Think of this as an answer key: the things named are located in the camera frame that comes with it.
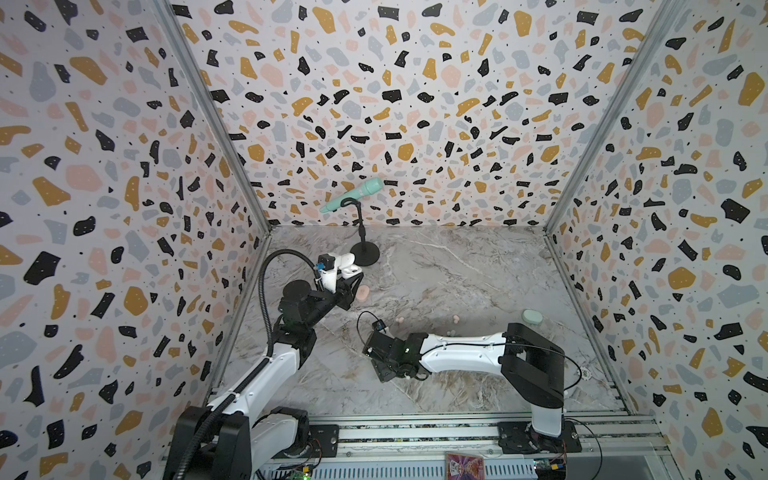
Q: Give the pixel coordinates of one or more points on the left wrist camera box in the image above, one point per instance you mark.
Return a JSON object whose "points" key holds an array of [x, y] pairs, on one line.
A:
{"points": [[328, 266]]}

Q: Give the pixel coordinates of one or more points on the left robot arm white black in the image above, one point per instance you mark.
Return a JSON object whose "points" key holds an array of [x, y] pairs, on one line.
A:
{"points": [[231, 438]]}

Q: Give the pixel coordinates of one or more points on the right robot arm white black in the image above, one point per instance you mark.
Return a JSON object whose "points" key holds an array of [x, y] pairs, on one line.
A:
{"points": [[530, 363]]}

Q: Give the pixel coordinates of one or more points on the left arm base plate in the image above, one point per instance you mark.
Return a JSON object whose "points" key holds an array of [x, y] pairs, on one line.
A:
{"points": [[320, 441]]}

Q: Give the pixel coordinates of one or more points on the white earbud charging case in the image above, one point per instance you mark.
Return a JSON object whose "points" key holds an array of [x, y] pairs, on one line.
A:
{"points": [[346, 265]]}

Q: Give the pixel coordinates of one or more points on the mint green microphone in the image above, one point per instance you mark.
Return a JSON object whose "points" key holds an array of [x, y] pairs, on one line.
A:
{"points": [[369, 187]]}

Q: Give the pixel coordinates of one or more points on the colourful card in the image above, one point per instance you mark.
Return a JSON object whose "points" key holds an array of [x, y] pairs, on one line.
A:
{"points": [[464, 467]]}

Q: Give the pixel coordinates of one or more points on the pink earbud charging case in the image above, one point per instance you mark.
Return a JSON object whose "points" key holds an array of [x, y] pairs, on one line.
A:
{"points": [[363, 293]]}

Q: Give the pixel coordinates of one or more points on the aluminium rail frame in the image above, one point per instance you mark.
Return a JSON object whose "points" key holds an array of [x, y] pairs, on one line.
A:
{"points": [[413, 446]]}

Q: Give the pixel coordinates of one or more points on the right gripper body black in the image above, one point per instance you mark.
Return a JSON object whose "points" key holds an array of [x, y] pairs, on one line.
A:
{"points": [[372, 344]]}

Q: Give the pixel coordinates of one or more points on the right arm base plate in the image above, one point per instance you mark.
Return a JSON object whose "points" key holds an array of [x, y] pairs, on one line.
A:
{"points": [[518, 437]]}

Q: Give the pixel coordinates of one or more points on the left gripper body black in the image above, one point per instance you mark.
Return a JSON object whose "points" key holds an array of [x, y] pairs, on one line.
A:
{"points": [[325, 301]]}

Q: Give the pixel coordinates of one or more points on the mint green earbud charging case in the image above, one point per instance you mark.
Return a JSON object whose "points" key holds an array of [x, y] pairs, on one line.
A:
{"points": [[532, 317]]}

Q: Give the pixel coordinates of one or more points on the black microphone stand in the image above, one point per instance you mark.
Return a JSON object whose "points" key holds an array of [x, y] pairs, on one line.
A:
{"points": [[366, 253]]}

